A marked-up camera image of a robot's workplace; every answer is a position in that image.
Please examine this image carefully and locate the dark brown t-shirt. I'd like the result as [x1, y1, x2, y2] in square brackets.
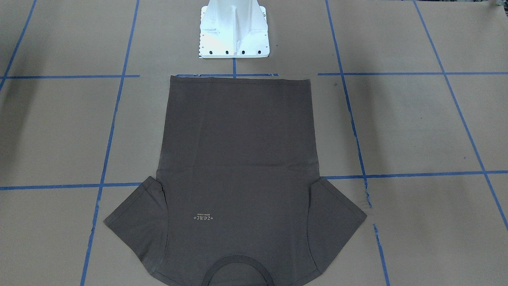
[104, 76, 367, 286]

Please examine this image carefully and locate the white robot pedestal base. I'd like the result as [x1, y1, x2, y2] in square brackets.
[198, 0, 270, 58]

